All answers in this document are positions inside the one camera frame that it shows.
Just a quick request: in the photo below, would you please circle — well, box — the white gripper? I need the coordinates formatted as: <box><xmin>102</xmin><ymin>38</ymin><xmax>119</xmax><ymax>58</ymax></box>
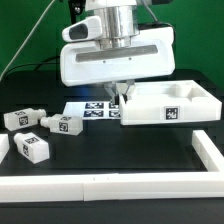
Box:
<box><xmin>60</xmin><ymin>27</ymin><xmax>175</xmax><ymax>104</ymax></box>

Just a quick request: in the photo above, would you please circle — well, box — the white square table top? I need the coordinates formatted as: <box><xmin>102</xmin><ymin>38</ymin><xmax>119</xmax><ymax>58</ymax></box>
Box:
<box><xmin>116</xmin><ymin>80</ymin><xmax>222</xmax><ymax>125</ymax></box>

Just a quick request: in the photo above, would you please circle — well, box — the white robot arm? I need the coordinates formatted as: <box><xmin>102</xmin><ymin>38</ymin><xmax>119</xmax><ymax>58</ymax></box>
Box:
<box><xmin>60</xmin><ymin>0</ymin><xmax>175</xmax><ymax>89</ymax></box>

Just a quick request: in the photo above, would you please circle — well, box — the white marker tag sheet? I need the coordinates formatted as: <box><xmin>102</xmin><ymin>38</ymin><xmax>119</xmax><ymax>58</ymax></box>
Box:
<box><xmin>63</xmin><ymin>101</ymin><xmax>120</xmax><ymax>120</ymax></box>

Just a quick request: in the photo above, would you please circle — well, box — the white U-shaped fence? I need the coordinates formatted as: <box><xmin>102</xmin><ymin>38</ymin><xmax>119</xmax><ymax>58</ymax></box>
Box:
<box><xmin>0</xmin><ymin>130</ymin><xmax>224</xmax><ymax>203</ymax></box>

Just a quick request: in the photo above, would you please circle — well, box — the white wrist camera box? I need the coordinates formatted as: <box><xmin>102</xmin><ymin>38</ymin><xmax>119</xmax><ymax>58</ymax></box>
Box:
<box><xmin>62</xmin><ymin>16</ymin><xmax>103</xmax><ymax>42</ymax></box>

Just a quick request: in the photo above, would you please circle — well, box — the black cable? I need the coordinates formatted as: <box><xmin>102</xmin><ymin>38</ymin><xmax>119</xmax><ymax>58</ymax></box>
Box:
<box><xmin>0</xmin><ymin>54</ymin><xmax>62</xmax><ymax>81</ymax></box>

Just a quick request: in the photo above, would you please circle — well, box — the black camera stand pole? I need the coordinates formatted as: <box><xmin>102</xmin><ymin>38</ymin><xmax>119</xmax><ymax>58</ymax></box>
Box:
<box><xmin>68</xmin><ymin>0</ymin><xmax>86</xmax><ymax>24</ymax></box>

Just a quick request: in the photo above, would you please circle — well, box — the white cable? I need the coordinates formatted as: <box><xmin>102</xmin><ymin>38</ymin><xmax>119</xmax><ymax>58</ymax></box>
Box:
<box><xmin>0</xmin><ymin>0</ymin><xmax>57</xmax><ymax>83</ymax></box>

